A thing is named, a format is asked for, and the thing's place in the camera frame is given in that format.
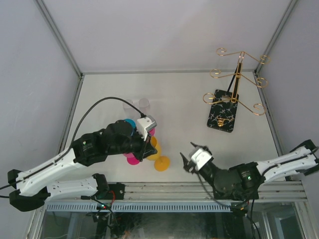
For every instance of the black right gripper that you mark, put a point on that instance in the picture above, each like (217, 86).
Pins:
(187, 163)

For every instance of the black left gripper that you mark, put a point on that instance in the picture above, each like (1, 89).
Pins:
(145, 149)

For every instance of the pink wine glass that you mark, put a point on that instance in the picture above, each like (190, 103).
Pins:
(152, 132)
(131, 159)

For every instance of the yellow wine glass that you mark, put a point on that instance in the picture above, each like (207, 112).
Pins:
(161, 163)

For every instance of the cyan wine glass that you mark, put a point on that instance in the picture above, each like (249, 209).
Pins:
(131, 122)

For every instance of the clear champagne flute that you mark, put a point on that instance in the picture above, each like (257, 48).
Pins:
(128, 109)
(144, 106)

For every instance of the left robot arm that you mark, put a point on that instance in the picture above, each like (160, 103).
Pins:
(36, 186)

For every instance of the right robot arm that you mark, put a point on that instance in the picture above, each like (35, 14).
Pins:
(241, 182)

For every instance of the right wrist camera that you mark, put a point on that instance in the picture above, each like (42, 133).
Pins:
(200, 157)

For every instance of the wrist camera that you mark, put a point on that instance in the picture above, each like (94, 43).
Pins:
(145, 125)
(200, 157)

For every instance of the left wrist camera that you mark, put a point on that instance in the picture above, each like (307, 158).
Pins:
(145, 125)

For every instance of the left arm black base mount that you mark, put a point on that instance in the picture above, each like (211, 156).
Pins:
(116, 191)

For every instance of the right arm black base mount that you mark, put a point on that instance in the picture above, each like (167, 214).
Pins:
(236, 194)

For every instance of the gold wire wine glass rack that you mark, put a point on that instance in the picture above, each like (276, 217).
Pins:
(224, 104)

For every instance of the blue slotted cable duct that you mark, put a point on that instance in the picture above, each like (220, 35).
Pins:
(139, 207)

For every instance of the aluminium front frame rail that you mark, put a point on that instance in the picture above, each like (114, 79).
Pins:
(278, 191)

